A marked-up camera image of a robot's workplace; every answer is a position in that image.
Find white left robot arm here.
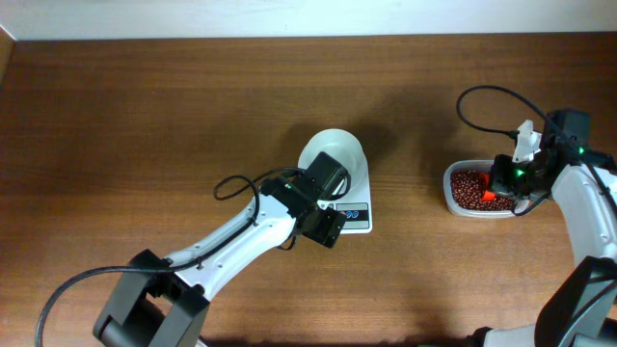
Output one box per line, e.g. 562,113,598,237
93,171,351,346

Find clear plastic bean container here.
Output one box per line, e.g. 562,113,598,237
443,160,514,219

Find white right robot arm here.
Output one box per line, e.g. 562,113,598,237
471,109,616,347

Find white digital kitchen scale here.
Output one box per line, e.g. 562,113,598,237
298,145,372,234

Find red adzuki beans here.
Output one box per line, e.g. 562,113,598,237
451,170,514,211

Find white round bowl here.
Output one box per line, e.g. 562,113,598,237
298,128,368,185

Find orange plastic scoop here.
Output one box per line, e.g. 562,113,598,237
481,173,496,201

